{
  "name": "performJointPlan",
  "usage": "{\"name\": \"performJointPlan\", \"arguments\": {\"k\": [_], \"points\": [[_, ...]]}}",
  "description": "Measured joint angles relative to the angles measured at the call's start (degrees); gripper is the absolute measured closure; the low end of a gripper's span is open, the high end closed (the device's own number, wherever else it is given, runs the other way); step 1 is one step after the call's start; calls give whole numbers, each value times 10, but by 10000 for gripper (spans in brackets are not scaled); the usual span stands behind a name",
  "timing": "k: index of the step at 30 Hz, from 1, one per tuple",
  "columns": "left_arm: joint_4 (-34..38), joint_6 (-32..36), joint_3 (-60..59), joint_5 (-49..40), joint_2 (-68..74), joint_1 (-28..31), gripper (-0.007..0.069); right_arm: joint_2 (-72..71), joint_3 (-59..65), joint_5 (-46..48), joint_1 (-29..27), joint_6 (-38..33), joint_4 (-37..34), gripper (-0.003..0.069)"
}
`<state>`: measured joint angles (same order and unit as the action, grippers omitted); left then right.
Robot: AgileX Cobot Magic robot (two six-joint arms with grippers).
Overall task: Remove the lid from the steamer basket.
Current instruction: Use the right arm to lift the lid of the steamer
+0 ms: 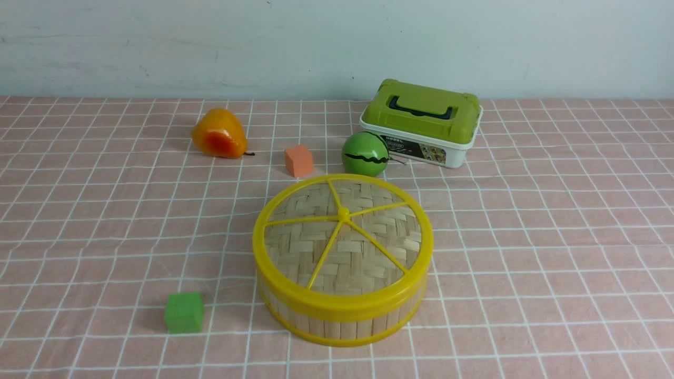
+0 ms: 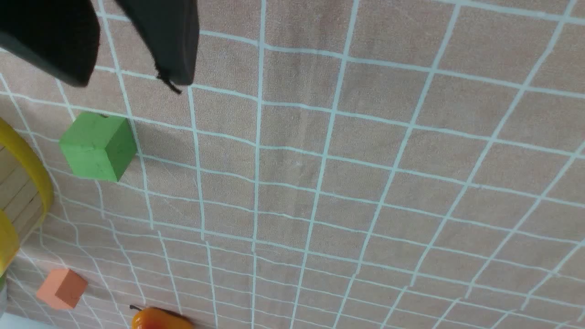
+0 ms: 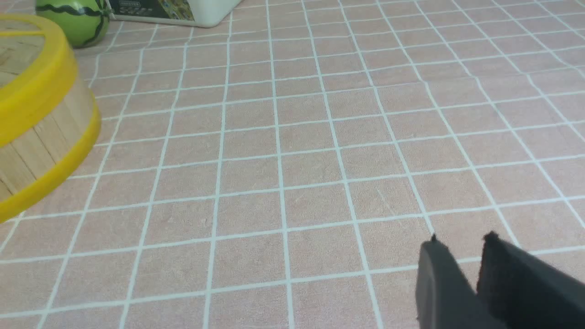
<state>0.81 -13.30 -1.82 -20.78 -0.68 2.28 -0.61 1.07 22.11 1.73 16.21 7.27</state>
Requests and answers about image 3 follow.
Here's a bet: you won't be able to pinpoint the white box green lid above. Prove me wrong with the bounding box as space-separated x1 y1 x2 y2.
107 0 241 28

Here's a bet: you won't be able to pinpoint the green toy watermelon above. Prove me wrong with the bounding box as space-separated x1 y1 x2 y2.
35 0 111 49

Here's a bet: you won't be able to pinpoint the bamboo steamer basket yellow rims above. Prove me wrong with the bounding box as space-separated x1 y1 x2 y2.
0 77 101 222

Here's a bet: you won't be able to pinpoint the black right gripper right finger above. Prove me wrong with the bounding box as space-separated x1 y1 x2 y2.
477 231 585 329

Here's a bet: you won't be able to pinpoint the woven bamboo steamer lid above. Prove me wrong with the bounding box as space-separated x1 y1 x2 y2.
0 13 79 146

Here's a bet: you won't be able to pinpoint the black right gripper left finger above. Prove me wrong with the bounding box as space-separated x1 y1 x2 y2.
416 234 503 329

